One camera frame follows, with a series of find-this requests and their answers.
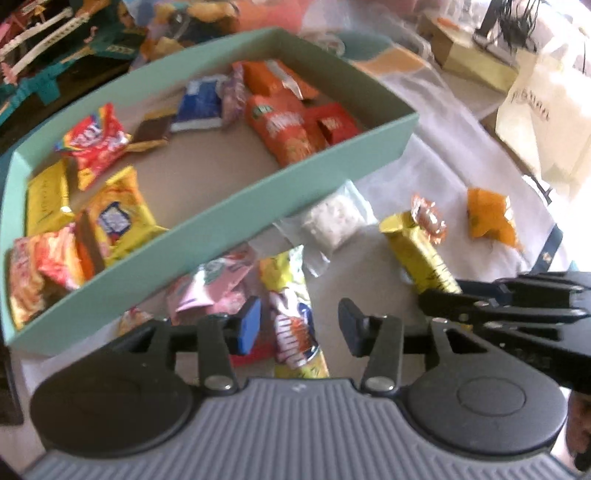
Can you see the person's right hand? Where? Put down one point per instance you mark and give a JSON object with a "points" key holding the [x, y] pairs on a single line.
{"points": [[578, 430]]}

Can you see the yellow XianWei biscuit packet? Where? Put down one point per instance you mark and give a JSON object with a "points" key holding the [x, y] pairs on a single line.
{"points": [[120, 219]]}

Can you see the white paper bag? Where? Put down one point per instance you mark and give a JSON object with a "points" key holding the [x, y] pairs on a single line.
{"points": [[545, 120]]}

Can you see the red Skittles candy packet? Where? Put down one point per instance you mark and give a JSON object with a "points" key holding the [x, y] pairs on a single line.
{"points": [[94, 143]]}

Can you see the yellow green long snack packet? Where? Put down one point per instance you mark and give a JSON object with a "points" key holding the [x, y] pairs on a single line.
{"points": [[296, 349]]}

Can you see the pink white snack wrapper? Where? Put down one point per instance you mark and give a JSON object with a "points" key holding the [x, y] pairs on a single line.
{"points": [[215, 287]]}

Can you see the black smartphone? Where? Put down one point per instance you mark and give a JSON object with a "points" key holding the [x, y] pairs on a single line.
{"points": [[11, 413]]}

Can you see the yellow small candy bar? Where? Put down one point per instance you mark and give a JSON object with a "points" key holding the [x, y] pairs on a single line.
{"points": [[413, 249]]}

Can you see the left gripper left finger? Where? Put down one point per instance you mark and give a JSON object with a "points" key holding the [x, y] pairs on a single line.
{"points": [[221, 335]]}

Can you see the clear rice cracker packet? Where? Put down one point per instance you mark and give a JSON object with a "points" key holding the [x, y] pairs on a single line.
{"points": [[327, 225]]}

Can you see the orange red chips packet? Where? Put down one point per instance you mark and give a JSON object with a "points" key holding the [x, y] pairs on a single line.
{"points": [[279, 121]]}

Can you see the Paw Patrol snack bag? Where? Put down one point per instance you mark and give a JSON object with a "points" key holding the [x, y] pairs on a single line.
{"points": [[171, 26]]}

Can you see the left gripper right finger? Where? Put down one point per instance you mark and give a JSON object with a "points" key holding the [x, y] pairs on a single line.
{"points": [[381, 339]]}

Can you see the gold foil snack packet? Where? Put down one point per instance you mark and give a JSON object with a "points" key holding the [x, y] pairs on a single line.
{"points": [[48, 202]]}

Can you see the red square snack packet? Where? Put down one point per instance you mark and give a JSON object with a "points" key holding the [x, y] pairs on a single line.
{"points": [[330, 124]]}

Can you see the orange white striped snack bar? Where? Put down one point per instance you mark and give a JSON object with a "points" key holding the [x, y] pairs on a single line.
{"points": [[269, 77]]}

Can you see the brown gold chocolate packet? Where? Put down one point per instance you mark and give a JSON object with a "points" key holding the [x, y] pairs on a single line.
{"points": [[153, 131]]}

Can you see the orange yellow candy packet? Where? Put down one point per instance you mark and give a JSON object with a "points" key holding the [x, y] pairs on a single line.
{"points": [[491, 216]]}

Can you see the teal cardboard box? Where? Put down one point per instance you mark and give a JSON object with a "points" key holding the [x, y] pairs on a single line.
{"points": [[209, 190]]}

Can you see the purple Kuromi candy packet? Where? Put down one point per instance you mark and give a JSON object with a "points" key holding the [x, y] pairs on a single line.
{"points": [[233, 95]]}

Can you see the orange round jelly cup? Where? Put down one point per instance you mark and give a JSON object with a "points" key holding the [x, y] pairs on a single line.
{"points": [[426, 215]]}

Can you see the blue white candy packet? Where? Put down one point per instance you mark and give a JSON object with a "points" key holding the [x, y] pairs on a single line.
{"points": [[201, 105]]}

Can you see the orange red noodle snack packet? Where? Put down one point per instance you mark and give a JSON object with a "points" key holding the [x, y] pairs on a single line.
{"points": [[43, 268]]}

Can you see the teal toy race track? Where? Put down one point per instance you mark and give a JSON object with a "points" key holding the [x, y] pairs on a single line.
{"points": [[41, 40]]}

